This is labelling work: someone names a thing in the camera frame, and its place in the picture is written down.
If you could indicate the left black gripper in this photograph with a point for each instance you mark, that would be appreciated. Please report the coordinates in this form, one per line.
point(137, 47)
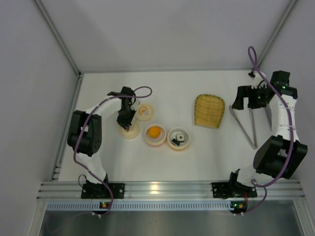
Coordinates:
point(125, 116)

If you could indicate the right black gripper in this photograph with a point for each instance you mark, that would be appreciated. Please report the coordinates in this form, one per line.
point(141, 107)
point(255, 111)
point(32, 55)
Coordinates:
point(252, 104)

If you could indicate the cream lid pink label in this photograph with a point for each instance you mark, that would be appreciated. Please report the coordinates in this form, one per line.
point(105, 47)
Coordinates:
point(133, 131)

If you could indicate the orange fruit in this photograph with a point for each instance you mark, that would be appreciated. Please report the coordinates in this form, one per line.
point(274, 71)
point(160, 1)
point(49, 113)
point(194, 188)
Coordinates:
point(154, 132)

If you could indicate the metal tongs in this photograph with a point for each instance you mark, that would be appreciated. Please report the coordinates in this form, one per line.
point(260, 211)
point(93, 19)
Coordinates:
point(247, 126)

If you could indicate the salmon sushi roll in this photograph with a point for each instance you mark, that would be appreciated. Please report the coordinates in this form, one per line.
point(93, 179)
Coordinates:
point(175, 142)

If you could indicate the green sushi roll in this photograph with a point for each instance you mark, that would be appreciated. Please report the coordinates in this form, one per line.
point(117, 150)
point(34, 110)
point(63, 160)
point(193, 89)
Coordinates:
point(180, 137)

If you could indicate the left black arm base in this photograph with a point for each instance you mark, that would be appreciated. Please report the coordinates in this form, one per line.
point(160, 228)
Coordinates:
point(99, 191)

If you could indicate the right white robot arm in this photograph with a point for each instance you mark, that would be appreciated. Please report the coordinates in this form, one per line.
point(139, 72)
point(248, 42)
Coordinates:
point(283, 152)

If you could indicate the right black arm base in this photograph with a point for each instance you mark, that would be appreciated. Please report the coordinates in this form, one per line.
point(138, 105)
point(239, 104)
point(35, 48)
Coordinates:
point(226, 190)

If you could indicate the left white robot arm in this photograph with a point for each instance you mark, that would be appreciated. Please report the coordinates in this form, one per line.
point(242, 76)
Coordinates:
point(85, 131)

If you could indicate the cream lid orange label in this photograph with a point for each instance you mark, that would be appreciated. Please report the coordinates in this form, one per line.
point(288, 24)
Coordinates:
point(145, 112)

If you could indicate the woven bamboo tray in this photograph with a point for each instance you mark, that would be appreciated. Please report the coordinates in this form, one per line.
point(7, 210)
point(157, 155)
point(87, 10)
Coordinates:
point(208, 110)

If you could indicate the pink bottom bowl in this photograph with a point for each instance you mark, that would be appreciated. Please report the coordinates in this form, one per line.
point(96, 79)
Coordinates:
point(155, 142)

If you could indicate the orange bottom bowl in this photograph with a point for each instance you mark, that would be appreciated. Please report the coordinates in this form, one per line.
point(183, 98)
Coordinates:
point(172, 135)

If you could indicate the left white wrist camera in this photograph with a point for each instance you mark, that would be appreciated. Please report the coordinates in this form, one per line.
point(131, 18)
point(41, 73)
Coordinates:
point(135, 104)

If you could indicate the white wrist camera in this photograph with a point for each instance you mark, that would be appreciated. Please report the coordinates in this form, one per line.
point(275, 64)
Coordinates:
point(135, 104)
point(257, 80)

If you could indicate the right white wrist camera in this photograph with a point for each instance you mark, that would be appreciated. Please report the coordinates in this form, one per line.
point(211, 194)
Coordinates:
point(257, 80)

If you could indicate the aluminium front rail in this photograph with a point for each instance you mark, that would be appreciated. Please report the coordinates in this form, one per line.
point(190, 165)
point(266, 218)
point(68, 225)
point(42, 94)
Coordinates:
point(165, 190)

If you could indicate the slotted cable duct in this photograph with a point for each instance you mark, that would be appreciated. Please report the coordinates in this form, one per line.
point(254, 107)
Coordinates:
point(139, 205)

